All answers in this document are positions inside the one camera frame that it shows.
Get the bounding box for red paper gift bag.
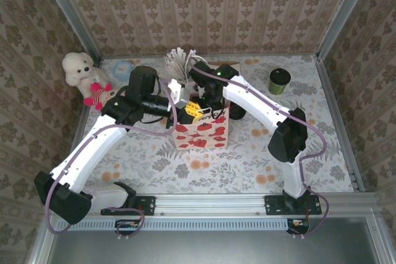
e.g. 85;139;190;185
171;55;231;151

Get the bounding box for green paper coffee cup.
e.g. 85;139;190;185
268;68;292;96

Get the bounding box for black plastic cup lid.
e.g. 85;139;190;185
269;68;292;85

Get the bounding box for light blue alarm clock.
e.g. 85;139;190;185
111;61;134;81

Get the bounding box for bundle of wrapped straws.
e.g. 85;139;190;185
163;48;199;84

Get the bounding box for pink striped plush doll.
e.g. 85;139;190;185
82;82;121;111

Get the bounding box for floral table cover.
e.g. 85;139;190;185
66;55;355;195

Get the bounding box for white plush dog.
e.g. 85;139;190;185
61;52;108;98

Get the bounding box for black connector box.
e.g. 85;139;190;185
286;218;310;236
114;219;139;236

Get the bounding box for grey metal sheet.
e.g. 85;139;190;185
27;216;396;264

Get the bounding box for aluminium frame rail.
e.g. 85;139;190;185
101;52;319;61
315;56;366;192
46;192;378;217

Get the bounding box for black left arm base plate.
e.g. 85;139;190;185
101;195;156;216

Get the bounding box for aluminium frame post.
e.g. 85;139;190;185
315;0;377;61
36;0;103;64

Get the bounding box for grey slotted cable duct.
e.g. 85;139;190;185
57;218;310;231

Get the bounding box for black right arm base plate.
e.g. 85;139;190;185
265;195;322;216

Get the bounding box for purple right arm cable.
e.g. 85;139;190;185
190;56;330;237

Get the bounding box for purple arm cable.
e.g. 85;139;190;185
45;86;180;242
190;56;330;237

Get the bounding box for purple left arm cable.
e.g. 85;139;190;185
45;86;180;242

